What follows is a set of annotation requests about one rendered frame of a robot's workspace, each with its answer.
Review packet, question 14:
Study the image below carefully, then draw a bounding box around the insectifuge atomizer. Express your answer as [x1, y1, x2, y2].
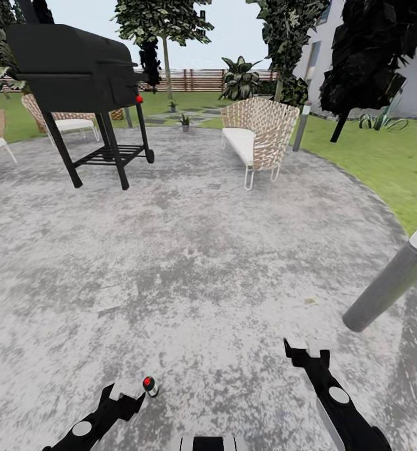
[143, 376, 159, 397]

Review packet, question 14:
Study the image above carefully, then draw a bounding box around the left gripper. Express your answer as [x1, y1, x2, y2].
[98, 387, 147, 423]

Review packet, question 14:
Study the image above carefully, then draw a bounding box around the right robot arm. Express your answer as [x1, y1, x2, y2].
[284, 339, 393, 451]

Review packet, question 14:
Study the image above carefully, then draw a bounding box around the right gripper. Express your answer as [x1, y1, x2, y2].
[284, 341, 330, 377]

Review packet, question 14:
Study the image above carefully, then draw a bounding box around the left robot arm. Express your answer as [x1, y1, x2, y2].
[42, 380, 147, 451]

